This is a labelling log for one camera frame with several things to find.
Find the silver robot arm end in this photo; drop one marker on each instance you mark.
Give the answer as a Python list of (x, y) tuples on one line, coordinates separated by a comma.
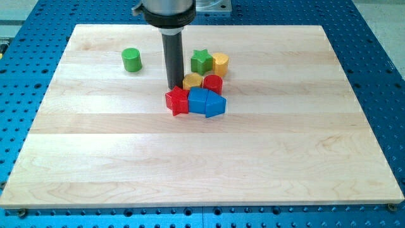
[(169, 16)]

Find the yellow hexagon block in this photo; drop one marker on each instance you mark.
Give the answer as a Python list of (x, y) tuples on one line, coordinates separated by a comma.
[(192, 80)]

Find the blue pentagon block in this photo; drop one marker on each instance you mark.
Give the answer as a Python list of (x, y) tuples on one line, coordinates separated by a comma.
[(215, 104)]

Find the blue cube block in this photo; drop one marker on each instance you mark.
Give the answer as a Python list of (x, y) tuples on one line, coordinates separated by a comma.
[(197, 100)]

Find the red star block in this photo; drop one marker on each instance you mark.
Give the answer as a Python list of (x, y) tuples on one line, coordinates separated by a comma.
[(177, 101)]

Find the red cylinder block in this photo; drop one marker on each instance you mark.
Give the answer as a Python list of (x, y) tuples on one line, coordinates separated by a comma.
[(213, 83)]

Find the green star block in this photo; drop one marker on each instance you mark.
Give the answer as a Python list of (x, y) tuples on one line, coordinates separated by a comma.
[(201, 61)]

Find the yellow half-round block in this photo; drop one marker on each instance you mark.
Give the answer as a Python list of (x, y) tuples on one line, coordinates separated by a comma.
[(220, 64)]

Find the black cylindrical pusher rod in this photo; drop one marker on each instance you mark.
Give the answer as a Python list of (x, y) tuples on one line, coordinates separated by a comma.
[(174, 59)]

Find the green cylinder block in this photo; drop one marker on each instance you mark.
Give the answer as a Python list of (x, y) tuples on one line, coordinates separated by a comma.
[(131, 59)]

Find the light wooden board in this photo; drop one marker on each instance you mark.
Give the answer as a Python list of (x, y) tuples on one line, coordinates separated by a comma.
[(293, 132)]

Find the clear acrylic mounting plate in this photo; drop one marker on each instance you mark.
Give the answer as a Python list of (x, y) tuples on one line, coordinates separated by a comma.
[(214, 6)]

